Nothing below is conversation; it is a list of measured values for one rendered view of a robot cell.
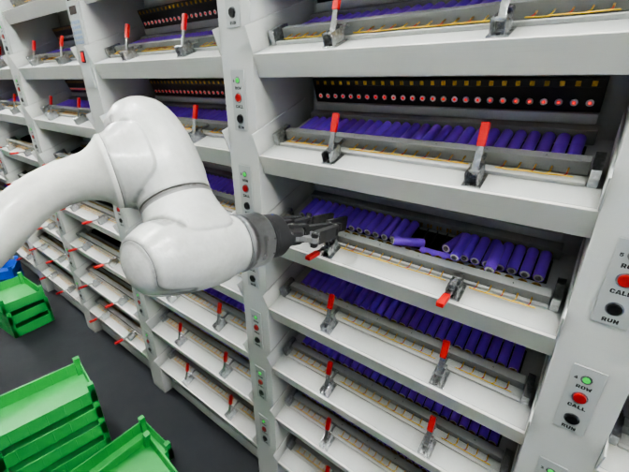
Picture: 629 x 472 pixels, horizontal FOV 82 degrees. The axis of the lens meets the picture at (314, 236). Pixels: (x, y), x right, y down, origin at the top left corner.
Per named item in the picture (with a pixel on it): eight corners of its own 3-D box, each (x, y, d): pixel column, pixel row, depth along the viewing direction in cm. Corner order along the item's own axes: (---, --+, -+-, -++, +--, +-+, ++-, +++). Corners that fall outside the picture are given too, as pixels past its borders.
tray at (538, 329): (551, 356, 56) (564, 318, 50) (269, 252, 90) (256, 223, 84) (574, 270, 67) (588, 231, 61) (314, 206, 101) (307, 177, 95)
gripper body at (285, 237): (241, 253, 63) (277, 243, 70) (276, 267, 58) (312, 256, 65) (242, 211, 61) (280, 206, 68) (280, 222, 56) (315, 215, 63)
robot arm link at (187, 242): (267, 261, 51) (230, 181, 53) (165, 291, 39) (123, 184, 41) (226, 287, 57) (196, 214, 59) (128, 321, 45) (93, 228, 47)
